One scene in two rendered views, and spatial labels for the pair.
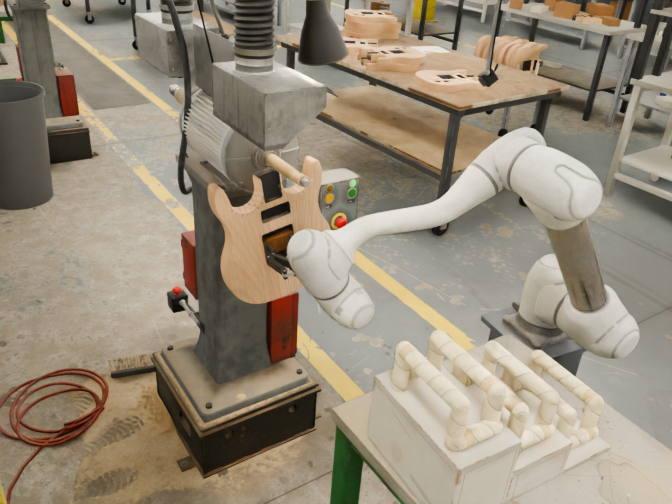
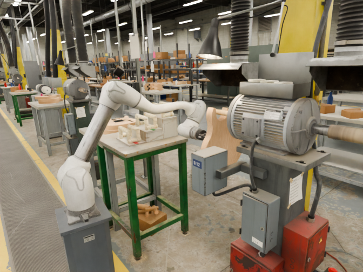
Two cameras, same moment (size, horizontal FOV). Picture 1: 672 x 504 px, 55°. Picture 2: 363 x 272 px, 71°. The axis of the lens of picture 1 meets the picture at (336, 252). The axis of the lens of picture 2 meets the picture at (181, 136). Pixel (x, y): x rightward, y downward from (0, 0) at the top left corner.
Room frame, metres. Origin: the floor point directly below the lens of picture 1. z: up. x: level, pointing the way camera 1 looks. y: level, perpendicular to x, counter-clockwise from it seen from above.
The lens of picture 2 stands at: (3.14, -0.16, 1.54)
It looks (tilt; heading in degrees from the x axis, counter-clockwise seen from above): 16 degrees down; 177
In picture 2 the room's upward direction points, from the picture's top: 2 degrees counter-clockwise
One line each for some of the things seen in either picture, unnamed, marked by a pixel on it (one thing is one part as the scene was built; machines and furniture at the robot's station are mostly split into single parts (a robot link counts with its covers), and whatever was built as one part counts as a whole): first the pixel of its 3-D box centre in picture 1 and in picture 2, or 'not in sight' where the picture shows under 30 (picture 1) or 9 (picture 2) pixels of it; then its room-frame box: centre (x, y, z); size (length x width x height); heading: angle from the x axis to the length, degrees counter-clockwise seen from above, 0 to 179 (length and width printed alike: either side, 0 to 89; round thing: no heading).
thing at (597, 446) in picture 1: (540, 418); (130, 140); (1.08, -0.49, 0.94); 0.27 x 0.15 x 0.01; 33
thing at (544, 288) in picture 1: (552, 288); (78, 187); (1.76, -0.71, 0.87); 0.18 x 0.16 x 0.22; 31
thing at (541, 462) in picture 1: (492, 428); (147, 132); (1.00, -0.36, 0.98); 0.27 x 0.16 x 0.09; 33
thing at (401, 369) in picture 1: (401, 368); not in sight; (0.97, -0.14, 1.15); 0.03 x 0.03 x 0.09
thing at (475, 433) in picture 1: (476, 433); not in sight; (0.84, -0.27, 1.12); 0.11 x 0.03 x 0.03; 123
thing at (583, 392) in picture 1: (565, 378); (123, 129); (1.11, -0.53, 1.04); 0.20 x 0.03 x 0.03; 32
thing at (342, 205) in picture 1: (313, 204); (223, 178); (2.00, 0.09, 0.99); 0.24 x 0.21 x 0.26; 35
